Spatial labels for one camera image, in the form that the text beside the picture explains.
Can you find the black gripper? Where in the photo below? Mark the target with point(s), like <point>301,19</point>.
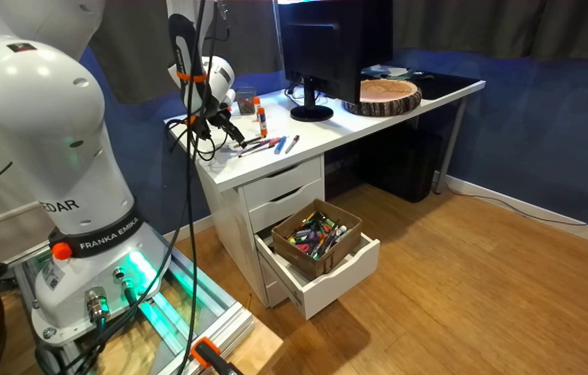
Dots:
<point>201,126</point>

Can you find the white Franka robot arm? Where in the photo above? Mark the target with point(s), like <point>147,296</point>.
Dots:
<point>54,123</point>

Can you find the blue pen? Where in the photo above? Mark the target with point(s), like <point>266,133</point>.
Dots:
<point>280,145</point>

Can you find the dark grey pen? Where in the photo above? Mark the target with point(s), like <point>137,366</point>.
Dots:
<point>292,145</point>

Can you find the white desk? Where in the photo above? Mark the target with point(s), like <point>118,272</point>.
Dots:
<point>327,137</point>

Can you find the orange capped glue stick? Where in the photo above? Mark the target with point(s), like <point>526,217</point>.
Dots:
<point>259,115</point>

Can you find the small dark cup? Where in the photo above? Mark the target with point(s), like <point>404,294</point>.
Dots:
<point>245,101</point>

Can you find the white drawer unit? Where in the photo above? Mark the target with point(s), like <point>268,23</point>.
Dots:
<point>241,213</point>

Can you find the black computer monitor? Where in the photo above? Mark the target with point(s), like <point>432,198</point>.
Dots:
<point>328,43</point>

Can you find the cardboard box of markers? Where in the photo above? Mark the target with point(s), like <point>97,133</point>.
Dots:
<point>318,239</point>

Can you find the round wooden log slice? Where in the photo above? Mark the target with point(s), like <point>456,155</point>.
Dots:
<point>385,98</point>

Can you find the black computer tower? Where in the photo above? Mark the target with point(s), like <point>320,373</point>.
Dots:
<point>402,161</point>

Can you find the open white bottom drawer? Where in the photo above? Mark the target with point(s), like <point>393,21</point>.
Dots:
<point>314,294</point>

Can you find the grey curtain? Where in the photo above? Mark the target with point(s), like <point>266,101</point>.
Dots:
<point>543,29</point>

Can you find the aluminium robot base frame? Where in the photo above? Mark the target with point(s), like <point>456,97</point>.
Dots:
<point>140,308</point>

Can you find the orange black clamp handle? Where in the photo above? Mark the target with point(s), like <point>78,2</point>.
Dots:
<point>209,357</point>

